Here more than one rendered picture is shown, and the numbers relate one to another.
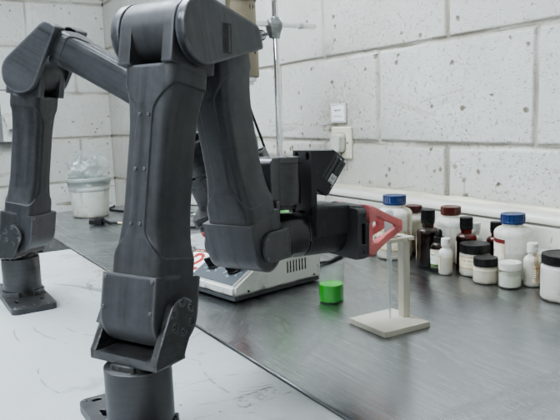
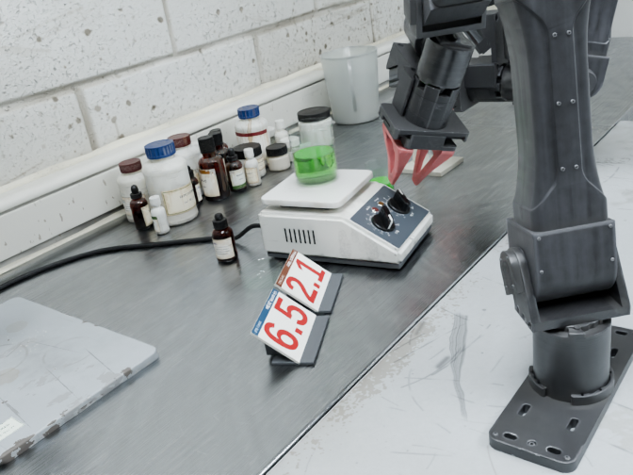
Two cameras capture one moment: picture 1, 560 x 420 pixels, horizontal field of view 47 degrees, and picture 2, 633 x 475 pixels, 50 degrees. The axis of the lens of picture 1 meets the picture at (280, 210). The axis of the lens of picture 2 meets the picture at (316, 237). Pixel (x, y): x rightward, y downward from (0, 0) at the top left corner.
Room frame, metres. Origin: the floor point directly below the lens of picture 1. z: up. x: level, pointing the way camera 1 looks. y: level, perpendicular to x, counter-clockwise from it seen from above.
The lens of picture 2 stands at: (1.42, 0.85, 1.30)
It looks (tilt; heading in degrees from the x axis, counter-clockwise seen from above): 24 degrees down; 252
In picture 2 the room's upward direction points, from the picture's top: 9 degrees counter-clockwise
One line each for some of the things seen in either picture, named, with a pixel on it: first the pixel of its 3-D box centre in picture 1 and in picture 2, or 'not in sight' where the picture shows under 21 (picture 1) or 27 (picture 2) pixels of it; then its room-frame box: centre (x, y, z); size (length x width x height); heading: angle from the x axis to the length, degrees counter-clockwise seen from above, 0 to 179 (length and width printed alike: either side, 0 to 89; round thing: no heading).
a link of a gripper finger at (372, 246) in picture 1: (368, 227); not in sight; (0.86, -0.12, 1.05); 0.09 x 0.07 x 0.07; 120
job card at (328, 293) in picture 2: not in sight; (310, 279); (1.22, 0.15, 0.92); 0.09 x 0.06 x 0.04; 57
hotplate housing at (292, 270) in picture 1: (260, 262); (339, 217); (1.13, 0.04, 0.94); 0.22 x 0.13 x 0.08; 131
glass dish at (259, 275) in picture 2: not in sight; (262, 274); (1.26, 0.08, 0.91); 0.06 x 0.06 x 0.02
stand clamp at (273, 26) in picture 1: (264, 30); not in sight; (1.66, 0.02, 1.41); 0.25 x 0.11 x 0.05; 121
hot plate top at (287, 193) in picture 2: not in sight; (317, 187); (1.14, 0.02, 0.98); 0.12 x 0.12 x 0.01; 41
